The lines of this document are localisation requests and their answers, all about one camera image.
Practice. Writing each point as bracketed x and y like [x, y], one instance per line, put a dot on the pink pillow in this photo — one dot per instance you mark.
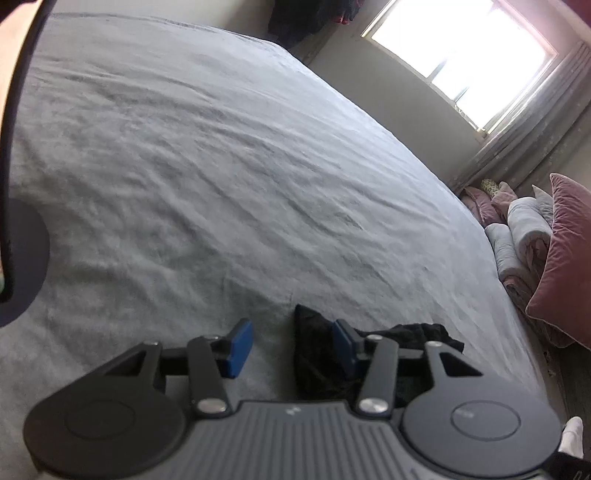
[568, 267]

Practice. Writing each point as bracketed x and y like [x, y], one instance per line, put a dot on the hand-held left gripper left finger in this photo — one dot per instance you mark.
[240, 347]

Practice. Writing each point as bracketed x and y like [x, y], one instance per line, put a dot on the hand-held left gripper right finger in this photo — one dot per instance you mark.
[344, 347]

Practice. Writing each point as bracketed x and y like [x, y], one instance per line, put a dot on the person's left forearm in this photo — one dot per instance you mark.
[14, 115]

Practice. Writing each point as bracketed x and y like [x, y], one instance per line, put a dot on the grey curtain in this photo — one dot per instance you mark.
[521, 138]

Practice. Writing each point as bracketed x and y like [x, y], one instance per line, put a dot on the black garment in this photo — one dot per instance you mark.
[314, 360]

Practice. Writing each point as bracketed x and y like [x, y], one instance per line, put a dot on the dark hanging clothes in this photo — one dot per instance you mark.
[295, 18]

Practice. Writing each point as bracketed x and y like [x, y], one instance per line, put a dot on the folded pink grey quilt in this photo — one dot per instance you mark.
[521, 230]

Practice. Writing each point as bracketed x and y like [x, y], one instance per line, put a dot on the small pink cushions on floor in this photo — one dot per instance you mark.
[482, 205]

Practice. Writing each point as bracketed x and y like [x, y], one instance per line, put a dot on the window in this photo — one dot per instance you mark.
[461, 55]

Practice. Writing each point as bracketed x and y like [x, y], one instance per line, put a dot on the person's white sock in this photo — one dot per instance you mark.
[572, 436]

